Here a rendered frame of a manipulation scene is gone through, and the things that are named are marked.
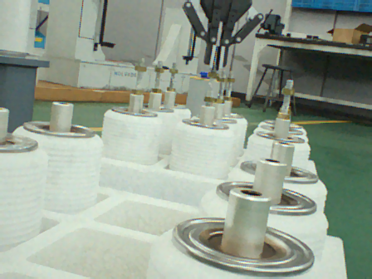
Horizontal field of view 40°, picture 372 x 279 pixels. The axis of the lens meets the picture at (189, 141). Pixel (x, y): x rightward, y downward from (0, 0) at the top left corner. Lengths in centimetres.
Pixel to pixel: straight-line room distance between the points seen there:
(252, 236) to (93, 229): 25
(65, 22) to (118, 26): 407
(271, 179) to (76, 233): 20
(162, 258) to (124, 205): 34
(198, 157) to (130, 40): 673
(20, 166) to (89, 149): 12
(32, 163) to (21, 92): 80
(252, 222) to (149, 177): 51
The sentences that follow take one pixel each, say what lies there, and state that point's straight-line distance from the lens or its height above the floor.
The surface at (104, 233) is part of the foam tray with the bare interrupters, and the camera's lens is 50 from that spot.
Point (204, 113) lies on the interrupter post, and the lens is 81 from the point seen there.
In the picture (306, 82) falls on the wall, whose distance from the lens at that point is 610.
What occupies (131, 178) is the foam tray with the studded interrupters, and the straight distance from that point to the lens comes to 78.
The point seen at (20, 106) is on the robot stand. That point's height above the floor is 19.
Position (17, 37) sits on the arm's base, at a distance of 124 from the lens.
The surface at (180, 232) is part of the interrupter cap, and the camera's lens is 28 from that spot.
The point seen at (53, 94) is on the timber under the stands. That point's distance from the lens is 326.
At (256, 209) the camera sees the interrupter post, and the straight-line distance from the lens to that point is 27.
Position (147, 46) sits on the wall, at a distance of 728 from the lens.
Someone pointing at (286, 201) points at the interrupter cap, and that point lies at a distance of 40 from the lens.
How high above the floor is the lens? 34
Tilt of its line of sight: 8 degrees down
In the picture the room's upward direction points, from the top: 9 degrees clockwise
